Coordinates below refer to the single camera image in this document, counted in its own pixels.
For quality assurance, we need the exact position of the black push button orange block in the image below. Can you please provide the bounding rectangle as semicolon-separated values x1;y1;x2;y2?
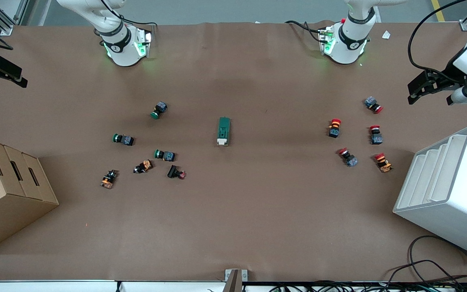
133;160;153;174
100;170;118;189

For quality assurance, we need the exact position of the black cable bundle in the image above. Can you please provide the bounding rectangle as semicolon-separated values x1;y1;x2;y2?
270;280;467;292

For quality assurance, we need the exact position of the red push button orange block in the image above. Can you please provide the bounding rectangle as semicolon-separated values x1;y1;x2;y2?
374;152;393;173
328;118;342;138

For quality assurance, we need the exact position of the red push button grey block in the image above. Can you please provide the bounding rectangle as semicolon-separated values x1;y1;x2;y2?
338;148;358;167
364;96;384;114
369;125;383;145

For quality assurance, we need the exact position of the green load switch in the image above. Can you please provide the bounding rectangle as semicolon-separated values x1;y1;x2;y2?
216;117;231;147

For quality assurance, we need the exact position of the black switch with red knob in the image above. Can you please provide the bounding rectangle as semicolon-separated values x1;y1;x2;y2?
167;165;186;180

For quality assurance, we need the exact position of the black looped cable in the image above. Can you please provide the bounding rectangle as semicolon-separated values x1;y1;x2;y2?
383;235;467;285

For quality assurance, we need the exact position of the green push button grey block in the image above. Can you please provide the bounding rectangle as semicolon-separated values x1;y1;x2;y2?
112;133;135;146
154;149;176;162
150;101;168;120

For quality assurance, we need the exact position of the metal bracket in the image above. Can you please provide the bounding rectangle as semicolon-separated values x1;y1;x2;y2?
225;268;248;292

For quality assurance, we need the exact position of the brown paper table mat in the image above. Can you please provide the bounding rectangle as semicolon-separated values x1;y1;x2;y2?
0;21;467;281

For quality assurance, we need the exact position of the brown cardboard box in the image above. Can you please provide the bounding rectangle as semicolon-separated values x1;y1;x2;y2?
0;135;60;255

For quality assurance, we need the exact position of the white slotted bin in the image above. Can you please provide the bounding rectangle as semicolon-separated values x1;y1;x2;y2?
393;125;467;261

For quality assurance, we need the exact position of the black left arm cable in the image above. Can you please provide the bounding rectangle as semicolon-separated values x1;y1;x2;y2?
407;0;467;74

